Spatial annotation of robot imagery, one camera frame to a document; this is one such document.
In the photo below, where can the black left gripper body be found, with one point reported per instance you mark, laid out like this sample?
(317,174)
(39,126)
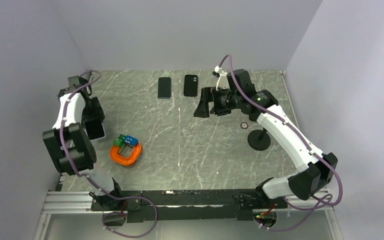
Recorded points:
(93,110)

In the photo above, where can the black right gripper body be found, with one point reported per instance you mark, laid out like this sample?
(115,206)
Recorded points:
(224,101)

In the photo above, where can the black phone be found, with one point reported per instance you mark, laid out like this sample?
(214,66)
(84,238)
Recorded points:
(95,129)

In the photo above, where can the blue phone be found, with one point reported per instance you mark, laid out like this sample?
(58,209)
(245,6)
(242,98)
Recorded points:
(164,88)

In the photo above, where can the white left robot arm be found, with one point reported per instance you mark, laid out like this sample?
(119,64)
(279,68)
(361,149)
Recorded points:
(69,141)

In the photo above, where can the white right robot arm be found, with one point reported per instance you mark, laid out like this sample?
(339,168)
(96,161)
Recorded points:
(235,91)

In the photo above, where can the round poker chip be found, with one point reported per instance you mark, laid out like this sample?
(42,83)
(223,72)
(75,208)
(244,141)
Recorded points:
(244,125)

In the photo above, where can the green toy brick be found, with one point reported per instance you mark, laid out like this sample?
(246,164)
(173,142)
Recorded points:
(119,141)

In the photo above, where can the blue toy brick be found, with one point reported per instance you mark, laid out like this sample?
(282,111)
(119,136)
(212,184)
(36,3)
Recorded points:
(130,141)

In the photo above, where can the black microphone stand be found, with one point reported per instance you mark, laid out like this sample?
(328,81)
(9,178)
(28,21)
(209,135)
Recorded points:
(259,139)

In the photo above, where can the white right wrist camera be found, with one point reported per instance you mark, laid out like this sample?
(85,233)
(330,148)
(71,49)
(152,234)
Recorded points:
(221,75)

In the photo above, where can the aluminium frame rail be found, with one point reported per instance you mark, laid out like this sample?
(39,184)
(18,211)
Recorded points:
(84,202)

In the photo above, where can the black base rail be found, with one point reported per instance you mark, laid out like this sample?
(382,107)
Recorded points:
(151,212)

